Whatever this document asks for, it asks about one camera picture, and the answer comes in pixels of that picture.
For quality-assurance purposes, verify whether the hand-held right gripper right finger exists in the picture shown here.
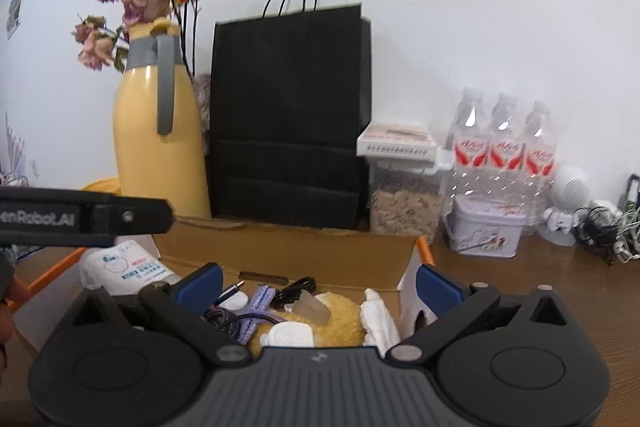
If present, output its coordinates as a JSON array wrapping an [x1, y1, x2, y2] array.
[[387, 264, 568, 364]]

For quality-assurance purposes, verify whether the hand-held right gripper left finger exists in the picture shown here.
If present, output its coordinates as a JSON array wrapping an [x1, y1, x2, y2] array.
[[72, 263, 251, 364]]

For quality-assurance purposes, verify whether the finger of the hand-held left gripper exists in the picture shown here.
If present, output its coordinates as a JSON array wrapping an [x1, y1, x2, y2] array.
[[82, 193, 174, 248]]

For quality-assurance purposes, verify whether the translucent plastic bottle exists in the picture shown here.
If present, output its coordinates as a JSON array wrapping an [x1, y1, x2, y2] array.
[[80, 239, 183, 296]]

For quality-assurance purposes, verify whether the small white case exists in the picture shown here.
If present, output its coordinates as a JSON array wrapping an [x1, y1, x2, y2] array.
[[260, 323, 315, 348]]

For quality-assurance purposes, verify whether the orange cardboard box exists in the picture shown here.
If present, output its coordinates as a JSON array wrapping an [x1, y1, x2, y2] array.
[[14, 214, 437, 353]]

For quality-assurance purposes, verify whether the clear plastic strip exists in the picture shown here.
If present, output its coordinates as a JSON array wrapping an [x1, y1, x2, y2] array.
[[287, 294, 332, 328]]

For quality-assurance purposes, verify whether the person's left hand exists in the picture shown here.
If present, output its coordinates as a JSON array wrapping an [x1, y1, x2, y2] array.
[[0, 276, 29, 373]]

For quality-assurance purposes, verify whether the yellow mug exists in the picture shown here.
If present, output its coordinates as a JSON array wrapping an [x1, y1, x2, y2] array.
[[81, 177, 121, 196]]

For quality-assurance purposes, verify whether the yellow thermos jug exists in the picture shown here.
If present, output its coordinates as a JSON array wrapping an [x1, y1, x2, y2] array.
[[112, 18, 212, 220]]

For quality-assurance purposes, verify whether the white printed tin box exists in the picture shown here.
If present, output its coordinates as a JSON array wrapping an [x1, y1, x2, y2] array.
[[442, 194, 527, 261]]

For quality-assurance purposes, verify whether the clear food container white lid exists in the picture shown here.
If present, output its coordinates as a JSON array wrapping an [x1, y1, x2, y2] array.
[[356, 123, 454, 236]]

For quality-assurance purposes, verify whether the yellow fluffy plush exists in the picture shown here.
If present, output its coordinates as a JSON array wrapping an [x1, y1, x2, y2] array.
[[250, 291, 366, 349]]

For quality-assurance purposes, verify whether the clear water bottle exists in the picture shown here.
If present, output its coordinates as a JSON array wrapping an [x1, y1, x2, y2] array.
[[520, 101, 558, 228], [447, 88, 489, 202], [487, 93, 524, 205]]

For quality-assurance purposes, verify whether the white robot toy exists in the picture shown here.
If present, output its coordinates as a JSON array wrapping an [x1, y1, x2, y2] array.
[[539, 164, 593, 248]]

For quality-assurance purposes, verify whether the black paper bag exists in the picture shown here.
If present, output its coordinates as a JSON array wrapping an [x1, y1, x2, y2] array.
[[207, 0, 373, 230]]

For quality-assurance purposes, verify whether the purple braided cable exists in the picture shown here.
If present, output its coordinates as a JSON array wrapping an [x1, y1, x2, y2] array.
[[239, 284, 282, 344]]

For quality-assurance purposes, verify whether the purple wall decal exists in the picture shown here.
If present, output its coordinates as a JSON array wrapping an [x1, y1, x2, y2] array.
[[4, 112, 27, 180]]

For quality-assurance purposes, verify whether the black usb cable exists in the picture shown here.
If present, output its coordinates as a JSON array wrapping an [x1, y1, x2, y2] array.
[[274, 277, 317, 306]]

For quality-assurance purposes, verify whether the black tangled cable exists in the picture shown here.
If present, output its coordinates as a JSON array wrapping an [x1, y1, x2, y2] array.
[[575, 204, 621, 266]]

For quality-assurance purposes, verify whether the white tangled cable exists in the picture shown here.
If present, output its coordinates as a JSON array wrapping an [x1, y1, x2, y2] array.
[[612, 202, 640, 264]]

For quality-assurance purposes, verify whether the wall poster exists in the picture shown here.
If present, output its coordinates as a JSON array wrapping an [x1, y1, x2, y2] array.
[[6, 0, 27, 40]]

